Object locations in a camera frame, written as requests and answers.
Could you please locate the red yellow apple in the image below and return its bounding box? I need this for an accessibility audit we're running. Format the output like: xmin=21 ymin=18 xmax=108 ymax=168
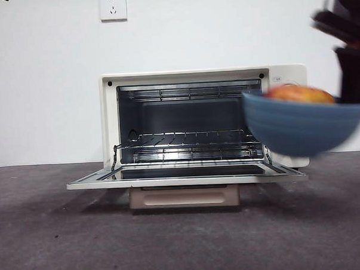
xmin=261 ymin=84 xmax=336 ymax=108

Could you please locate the blue ribbed bowl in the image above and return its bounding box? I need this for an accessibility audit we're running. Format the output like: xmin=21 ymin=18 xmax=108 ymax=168
xmin=241 ymin=87 xmax=360 ymax=161

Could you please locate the glass oven door beige handle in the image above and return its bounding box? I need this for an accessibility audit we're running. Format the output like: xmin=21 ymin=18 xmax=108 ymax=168
xmin=64 ymin=137 xmax=310 ymax=213

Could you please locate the cream Toshiba toaster oven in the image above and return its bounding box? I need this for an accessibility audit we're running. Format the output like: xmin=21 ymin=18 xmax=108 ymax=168
xmin=99 ymin=64 xmax=312 ymax=179

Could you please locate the wire oven rack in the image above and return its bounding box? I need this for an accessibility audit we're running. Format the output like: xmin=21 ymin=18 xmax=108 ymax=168
xmin=126 ymin=127 xmax=263 ymax=151

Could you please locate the white wall socket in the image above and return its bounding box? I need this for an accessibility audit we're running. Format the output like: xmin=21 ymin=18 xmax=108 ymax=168
xmin=99 ymin=0 xmax=128 ymax=23

